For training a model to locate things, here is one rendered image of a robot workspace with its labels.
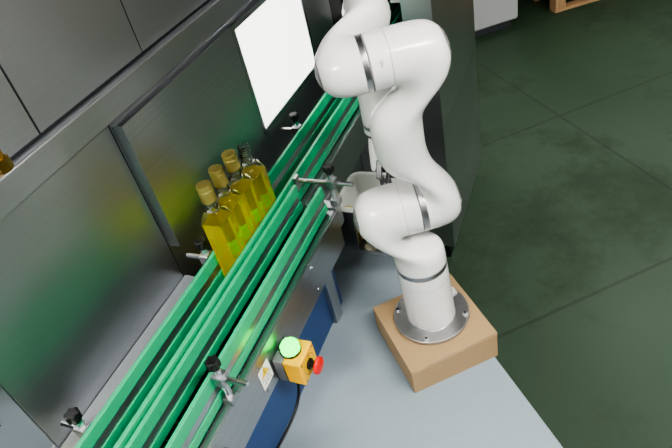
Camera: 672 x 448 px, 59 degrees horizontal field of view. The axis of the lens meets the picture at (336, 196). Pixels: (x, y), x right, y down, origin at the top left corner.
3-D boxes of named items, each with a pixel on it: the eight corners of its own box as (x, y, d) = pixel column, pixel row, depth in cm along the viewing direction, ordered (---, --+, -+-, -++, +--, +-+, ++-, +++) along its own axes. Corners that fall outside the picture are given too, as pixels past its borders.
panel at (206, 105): (310, 66, 204) (287, -33, 184) (318, 66, 203) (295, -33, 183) (170, 245, 142) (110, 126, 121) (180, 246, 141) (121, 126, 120)
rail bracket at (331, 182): (302, 196, 163) (292, 160, 155) (359, 201, 156) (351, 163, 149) (298, 203, 161) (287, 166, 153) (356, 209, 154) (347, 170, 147)
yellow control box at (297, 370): (291, 355, 138) (283, 335, 133) (320, 361, 135) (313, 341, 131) (279, 380, 133) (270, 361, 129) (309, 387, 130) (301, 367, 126)
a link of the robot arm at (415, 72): (385, 209, 137) (453, 191, 136) (397, 249, 129) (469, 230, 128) (343, 22, 100) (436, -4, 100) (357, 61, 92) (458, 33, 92)
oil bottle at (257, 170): (266, 219, 159) (243, 154, 146) (284, 221, 157) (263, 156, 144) (256, 233, 155) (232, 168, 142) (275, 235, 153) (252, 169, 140)
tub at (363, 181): (356, 193, 181) (351, 170, 176) (428, 198, 172) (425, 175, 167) (337, 231, 169) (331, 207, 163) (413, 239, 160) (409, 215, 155)
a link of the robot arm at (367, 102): (396, 107, 151) (361, 115, 152) (389, 61, 144) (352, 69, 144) (401, 124, 145) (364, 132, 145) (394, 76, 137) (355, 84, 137)
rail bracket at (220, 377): (231, 391, 118) (210, 350, 110) (263, 398, 115) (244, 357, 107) (222, 408, 115) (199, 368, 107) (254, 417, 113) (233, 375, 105)
